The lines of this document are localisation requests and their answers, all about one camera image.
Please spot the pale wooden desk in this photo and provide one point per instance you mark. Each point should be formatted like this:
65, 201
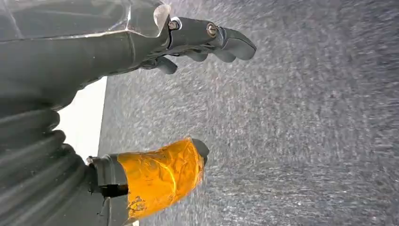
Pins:
84, 118

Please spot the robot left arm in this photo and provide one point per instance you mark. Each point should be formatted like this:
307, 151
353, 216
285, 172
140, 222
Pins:
37, 174

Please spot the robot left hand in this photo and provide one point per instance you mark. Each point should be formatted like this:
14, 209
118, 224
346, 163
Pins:
78, 53

